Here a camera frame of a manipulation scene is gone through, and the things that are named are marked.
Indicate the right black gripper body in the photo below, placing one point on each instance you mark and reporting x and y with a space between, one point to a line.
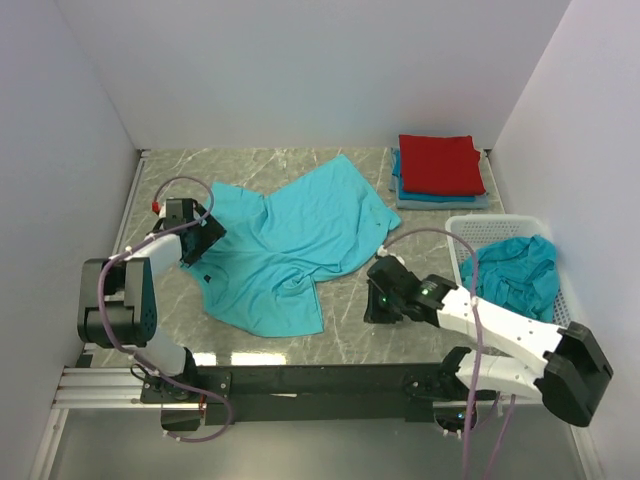
384 308

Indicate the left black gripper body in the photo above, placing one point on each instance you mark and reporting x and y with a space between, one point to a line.
204 237

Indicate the light blue t-shirt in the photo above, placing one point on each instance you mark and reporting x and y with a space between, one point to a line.
261 276

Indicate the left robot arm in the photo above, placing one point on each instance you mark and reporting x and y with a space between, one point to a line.
117 301

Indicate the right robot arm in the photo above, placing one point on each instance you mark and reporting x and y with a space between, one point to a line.
563 367

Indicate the white plastic basket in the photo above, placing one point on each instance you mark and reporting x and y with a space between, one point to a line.
479 231

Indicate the grey-blue folded t-shirt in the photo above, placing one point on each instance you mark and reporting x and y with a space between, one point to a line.
482 203

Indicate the teal t-shirt in basket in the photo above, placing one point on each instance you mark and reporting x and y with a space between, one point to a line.
520 274

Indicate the red folded t-shirt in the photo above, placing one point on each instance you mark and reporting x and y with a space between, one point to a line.
440 166

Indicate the black base beam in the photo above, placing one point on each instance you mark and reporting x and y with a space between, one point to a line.
414 392

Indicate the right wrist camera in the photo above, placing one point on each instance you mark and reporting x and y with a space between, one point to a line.
383 252

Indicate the aluminium rail frame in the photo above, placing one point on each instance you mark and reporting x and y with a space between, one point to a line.
85 387

